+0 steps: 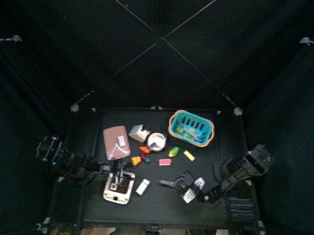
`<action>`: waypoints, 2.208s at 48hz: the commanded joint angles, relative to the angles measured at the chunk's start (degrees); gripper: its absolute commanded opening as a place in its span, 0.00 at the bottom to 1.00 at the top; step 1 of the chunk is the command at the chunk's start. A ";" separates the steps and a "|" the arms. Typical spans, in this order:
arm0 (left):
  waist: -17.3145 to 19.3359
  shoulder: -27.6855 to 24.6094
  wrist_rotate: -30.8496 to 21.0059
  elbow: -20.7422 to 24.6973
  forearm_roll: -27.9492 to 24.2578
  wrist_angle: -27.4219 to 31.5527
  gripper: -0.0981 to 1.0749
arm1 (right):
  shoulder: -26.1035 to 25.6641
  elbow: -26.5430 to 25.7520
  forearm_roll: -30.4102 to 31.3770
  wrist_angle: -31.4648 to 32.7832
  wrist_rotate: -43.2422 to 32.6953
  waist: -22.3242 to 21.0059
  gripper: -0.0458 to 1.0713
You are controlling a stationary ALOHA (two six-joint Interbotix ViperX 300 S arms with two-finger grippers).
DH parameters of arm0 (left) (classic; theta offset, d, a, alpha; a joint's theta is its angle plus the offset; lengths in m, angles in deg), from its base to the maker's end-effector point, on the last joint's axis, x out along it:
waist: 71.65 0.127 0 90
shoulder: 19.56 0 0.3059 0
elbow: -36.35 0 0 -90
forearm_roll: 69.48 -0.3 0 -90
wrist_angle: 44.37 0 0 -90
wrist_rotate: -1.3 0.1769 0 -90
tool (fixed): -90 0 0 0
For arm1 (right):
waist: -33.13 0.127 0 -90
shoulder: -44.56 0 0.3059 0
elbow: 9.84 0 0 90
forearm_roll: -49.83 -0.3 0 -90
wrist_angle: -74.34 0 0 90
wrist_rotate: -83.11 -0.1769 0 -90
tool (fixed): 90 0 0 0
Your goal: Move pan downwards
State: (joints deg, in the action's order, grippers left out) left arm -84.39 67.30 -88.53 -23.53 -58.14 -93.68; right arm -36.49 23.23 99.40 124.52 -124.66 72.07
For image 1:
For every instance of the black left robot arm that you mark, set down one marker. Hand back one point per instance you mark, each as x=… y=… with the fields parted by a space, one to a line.
x=78 y=160

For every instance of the white toy sandwich block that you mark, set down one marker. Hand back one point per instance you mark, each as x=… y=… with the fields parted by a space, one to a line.
x=142 y=187

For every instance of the white toy pot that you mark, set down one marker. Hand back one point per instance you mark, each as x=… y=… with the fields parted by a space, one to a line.
x=156 y=143

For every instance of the white toy tray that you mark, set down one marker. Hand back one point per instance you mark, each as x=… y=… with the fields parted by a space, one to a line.
x=118 y=197

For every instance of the green and yellow toy corn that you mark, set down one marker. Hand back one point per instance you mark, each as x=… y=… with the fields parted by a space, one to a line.
x=174 y=152

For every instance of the yellow toy block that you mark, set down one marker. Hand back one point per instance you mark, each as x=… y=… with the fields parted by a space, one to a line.
x=189 y=155

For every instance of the printed label sheet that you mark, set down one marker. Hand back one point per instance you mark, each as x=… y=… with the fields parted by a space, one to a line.
x=241 y=208

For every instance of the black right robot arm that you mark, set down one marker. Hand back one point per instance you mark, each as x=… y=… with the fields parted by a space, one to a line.
x=245 y=166

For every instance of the yellow toy pepper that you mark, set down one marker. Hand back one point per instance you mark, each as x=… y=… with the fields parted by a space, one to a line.
x=136 y=160

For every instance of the orange toy vegetable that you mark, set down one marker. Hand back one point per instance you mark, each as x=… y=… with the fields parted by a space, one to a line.
x=144 y=149

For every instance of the white toy knife block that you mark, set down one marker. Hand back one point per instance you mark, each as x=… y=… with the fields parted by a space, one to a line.
x=138 y=133

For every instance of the red and white toy block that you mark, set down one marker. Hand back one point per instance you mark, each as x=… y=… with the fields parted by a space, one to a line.
x=164 y=162

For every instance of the pink cutting board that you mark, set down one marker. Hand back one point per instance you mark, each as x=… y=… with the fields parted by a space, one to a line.
x=114 y=147

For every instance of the purple and green toy vegetable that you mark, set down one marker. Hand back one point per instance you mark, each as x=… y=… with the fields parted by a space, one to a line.
x=144 y=157

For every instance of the teal basket orange rim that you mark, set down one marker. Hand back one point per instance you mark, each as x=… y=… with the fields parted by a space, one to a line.
x=195 y=132

